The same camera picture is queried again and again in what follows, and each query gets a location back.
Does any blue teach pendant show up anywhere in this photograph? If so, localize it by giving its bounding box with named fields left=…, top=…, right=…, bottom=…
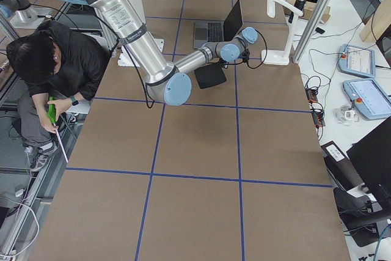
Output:
left=343, top=78, right=390, bottom=120
left=338, top=43, right=376, bottom=78

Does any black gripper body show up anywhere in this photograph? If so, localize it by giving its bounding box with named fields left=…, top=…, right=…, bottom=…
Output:
left=218, top=49, right=251, bottom=69

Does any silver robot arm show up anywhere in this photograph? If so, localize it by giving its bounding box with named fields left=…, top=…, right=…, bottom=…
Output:
left=62, top=0, right=258, bottom=106

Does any aluminium frame post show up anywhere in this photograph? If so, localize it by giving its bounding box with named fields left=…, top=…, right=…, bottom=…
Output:
left=292, top=0, right=330, bottom=64

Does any black monitor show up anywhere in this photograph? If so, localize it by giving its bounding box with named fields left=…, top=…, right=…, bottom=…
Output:
left=347, top=118, right=390, bottom=208

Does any black mouse pad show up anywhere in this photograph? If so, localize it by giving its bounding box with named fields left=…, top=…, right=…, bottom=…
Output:
left=194, top=64, right=227, bottom=89

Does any lower blue teach pendant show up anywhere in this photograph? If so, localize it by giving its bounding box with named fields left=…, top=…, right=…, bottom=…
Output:
left=343, top=78, right=390, bottom=120

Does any white desk lamp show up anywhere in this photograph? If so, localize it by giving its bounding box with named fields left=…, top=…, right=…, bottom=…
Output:
left=261, top=0, right=303, bottom=66

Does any upper blue teach pendant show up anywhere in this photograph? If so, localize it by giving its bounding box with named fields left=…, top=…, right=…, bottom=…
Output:
left=338, top=43, right=376, bottom=78

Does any grey laptop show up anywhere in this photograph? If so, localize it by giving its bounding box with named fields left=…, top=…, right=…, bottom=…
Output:
left=193, top=0, right=243, bottom=49

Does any person in black hoodie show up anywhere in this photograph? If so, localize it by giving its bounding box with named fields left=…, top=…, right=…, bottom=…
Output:
left=6, top=21, right=110, bottom=172

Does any black water bottle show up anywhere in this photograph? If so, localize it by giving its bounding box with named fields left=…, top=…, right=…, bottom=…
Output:
left=287, top=0, right=306, bottom=24

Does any cardboard box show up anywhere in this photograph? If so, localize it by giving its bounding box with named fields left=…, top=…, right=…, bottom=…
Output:
left=286, top=0, right=331, bottom=23

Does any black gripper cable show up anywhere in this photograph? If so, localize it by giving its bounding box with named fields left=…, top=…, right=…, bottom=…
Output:
left=244, top=28, right=269, bottom=70

